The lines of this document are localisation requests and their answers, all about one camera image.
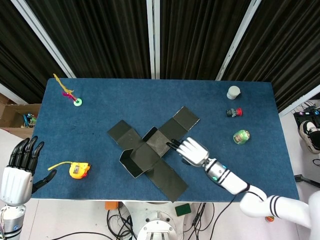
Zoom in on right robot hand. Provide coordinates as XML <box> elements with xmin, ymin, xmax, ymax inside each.
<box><xmin>166</xmin><ymin>136</ymin><xmax>210</xmax><ymax>167</ymax></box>

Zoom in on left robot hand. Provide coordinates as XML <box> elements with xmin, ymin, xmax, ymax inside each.
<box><xmin>0</xmin><ymin>136</ymin><xmax>57</xmax><ymax>207</ymax></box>

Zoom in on black paper box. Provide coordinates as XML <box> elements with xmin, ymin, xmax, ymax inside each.
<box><xmin>107</xmin><ymin>106</ymin><xmax>201</xmax><ymax>203</ymax></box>

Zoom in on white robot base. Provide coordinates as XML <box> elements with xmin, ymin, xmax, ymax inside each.
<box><xmin>122</xmin><ymin>201</ymin><xmax>193</xmax><ymax>240</ymax></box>

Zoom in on green rectangular block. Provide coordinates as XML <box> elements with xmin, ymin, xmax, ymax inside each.
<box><xmin>174</xmin><ymin>203</ymin><xmax>192</xmax><ymax>217</ymax></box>

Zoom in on brown cardboard box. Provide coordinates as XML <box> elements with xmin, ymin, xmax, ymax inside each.
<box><xmin>0</xmin><ymin>93</ymin><xmax>42</xmax><ymax>141</ymax></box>

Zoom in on red emergency stop button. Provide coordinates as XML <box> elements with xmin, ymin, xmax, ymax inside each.
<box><xmin>225</xmin><ymin>107</ymin><xmax>243</xmax><ymax>118</ymax></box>

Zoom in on colourful toy pile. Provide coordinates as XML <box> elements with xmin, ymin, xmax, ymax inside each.
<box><xmin>23</xmin><ymin>113</ymin><xmax>37</xmax><ymax>128</ymax></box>

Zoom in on yellow tape measure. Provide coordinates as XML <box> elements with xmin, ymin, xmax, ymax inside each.
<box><xmin>47</xmin><ymin>161</ymin><xmax>92</xmax><ymax>180</ymax></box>

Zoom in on white plastic jar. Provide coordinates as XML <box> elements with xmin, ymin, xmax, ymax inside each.
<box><xmin>226</xmin><ymin>85</ymin><xmax>242</xmax><ymax>100</ymax></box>

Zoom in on feather shuttlecock toy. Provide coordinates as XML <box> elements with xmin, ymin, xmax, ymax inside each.
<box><xmin>53</xmin><ymin>73</ymin><xmax>84</xmax><ymax>107</ymax></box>

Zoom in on blue table mat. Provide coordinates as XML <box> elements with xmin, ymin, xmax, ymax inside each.
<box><xmin>15</xmin><ymin>77</ymin><xmax>300</xmax><ymax>204</ymax></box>

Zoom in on black curtain panel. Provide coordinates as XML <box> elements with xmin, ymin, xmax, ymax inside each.
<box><xmin>158</xmin><ymin>0</ymin><xmax>256</xmax><ymax>81</ymax></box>
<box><xmin>221</xmin><ymin>0</ymin><xmax>320</xmax><ymax>113</ymax></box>
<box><xmin>24</xmin><ymin>0</ymin><xmax>152</xmax><ymax>80</ymax></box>
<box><xmin>0</xmin><ymin>0</ymin><xmax>68</xmax><ymax>105</ymax></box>

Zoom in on black stand leg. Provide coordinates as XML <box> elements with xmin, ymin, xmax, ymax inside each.
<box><xmin>294</xmin><ymin>174</ymin><xmax>320</xmax><ymax>187</ymax></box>

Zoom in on black and white shoe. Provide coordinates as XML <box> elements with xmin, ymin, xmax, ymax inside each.
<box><xmin>299</xmin><ymin>120</ymin><xmax>320</xmax><ymax>154</ymax></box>

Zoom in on black electronic device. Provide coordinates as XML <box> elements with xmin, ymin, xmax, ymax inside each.
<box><xmin>293</xmin><ymin>99</ymin><xmax>320</xmax><ymax>126</ymax></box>

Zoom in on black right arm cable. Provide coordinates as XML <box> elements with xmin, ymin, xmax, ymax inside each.
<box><xmin>214</xmin><ymin>183</ymin><xmax>266</xmax><ymax>240</ymax></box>

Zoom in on tangled black floor cables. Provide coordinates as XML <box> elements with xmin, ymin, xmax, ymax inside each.
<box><xmin>188</xmin><ymin>202</ymin><xmax>216</xmax><ymax>240</ymax></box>
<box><xmin>106</xmin><ymin>207</ymin><xmax>137</xmax><ymax>240</ymax></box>

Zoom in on white frame post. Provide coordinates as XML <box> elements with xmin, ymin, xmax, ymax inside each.
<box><xmin>0</xmin><ymin>83</ymin><xmax>29</xmax><ymax>105</ymax></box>
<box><xmin>11</xmin><ymin>0</ymin><xmax>77</xmax><ymax>79</ymax></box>
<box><xmin>278</xmin><ymin>84</ymin><xmax>320</xmax><ymax>118</ymax></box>
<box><xmin>215</xmin><ymin>0</ymin><xmax>263</xmax><ymax>81</ymax></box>
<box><xmin>146</xmin><ymin>0</ymin><xmax>161</xmax><ymax>80</ymax></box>

